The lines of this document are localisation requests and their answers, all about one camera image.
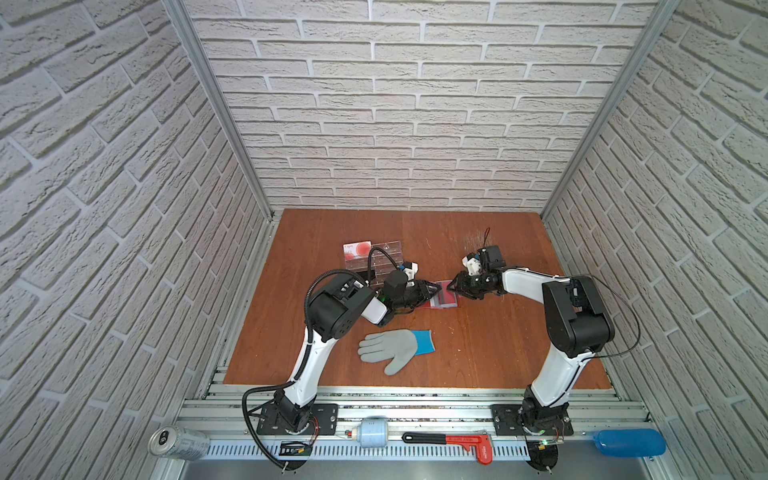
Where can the black round foot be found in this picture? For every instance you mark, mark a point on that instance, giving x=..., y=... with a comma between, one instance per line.
x=542, y=457

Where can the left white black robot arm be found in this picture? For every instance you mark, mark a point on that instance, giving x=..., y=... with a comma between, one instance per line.
x=335, y=301

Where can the blue plastic bottle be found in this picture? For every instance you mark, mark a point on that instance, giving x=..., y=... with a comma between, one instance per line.
x=630, y=443

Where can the clear acrylic card organizer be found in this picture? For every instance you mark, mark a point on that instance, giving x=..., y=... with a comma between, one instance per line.
x=381, y=266

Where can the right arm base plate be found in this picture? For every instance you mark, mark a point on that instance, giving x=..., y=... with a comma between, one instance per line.
x=524, y=419

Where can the grey blue work glove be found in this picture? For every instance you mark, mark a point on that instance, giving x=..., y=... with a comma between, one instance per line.
x=397, y=347

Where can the white plastic bottle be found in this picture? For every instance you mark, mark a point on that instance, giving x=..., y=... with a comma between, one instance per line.
x=370, y=433

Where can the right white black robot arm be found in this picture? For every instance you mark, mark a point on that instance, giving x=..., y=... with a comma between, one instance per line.
x=577, y=324

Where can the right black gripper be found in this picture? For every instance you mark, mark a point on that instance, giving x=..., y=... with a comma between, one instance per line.
x=461, y=288

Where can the aluminium rail frame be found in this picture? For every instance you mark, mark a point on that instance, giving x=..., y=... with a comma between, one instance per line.
x=234, y=454

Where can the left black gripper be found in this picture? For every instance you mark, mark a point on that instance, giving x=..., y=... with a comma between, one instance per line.
x=424, y=292

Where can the red black pipe wrench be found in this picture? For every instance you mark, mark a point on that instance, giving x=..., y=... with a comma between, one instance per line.
x=479, y=444

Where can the silver drink can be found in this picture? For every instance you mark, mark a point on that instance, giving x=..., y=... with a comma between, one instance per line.
x=180, y=443

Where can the red leather card holder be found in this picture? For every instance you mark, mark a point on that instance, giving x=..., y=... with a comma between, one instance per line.
x=445, y=298

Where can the red white card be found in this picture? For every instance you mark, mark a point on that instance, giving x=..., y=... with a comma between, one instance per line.
x=356, y=250

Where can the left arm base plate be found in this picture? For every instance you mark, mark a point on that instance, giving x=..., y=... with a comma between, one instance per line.
x=321, y=418

